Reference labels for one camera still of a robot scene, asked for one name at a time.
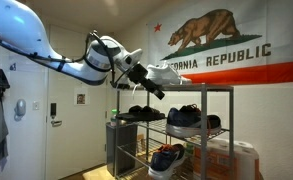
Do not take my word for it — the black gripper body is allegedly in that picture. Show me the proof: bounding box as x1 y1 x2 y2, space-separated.
127 63 155 89

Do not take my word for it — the dark sneaker with orange laces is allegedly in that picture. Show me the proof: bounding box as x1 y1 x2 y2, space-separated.
165 103 223 139

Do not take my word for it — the blue sneaker with white swoosh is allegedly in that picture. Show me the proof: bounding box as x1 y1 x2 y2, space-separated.
147 143 186 180

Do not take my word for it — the black sandal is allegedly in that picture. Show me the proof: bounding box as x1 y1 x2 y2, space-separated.
140 105 167 120
116 105 154 122

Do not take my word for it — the clear bottle with green lid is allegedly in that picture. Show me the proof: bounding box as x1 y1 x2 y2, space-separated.
110 108 119 127

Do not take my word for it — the grey trash bin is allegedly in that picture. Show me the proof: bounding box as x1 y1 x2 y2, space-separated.
105 121 139 177

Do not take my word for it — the small portrait photo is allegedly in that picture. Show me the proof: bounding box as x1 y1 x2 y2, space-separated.
74 93 89 107

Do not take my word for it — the white door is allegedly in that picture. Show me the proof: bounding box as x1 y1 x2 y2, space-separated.
45 24 109 180

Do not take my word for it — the California Republic bear flag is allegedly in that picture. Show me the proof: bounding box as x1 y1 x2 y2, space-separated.
147 0 293 86

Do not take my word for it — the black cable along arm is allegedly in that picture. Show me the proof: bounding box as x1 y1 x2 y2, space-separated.
0 29 120 89

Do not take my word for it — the grey metal wire shelf rack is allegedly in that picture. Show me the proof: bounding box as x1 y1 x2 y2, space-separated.
113 83 235 180

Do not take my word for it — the door handle with black lock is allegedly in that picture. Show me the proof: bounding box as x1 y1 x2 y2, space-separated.
49 102 63 128

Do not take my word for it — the white wall-mounted device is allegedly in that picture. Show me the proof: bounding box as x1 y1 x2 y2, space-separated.
13 98 27 122

